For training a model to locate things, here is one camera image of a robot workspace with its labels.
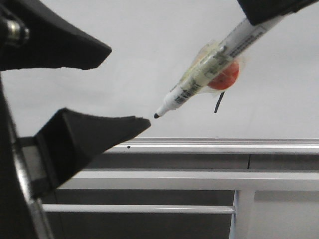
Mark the aluminium whiteboard tray rail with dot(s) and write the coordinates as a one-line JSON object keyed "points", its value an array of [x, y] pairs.
{"points": [[218, 146]]}

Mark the white whiteboard marker pen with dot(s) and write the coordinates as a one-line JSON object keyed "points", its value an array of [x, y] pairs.
{"points": [[213, 60]]}

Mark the white whiteboard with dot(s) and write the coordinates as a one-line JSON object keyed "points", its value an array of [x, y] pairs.
{"points": [[153, 42]]}

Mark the white horizontal metal rod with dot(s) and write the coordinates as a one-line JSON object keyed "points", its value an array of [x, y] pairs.
{"points": [[169, 209]]}

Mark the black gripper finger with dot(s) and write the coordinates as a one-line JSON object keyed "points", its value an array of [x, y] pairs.
{"points": [[259, 11], [33, 36]]}

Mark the white metal stand frame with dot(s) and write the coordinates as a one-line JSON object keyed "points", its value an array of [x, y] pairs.
{"points": [[269, 205]]}

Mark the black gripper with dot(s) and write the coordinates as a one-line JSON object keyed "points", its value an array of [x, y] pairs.
{"points": [[67, 143]]}

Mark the red round magnet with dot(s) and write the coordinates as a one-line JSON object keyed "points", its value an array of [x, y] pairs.
{"points": [[226, 78]]}

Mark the black marker stroke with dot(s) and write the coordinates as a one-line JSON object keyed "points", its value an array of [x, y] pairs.
{"points": [[218, 102]]}

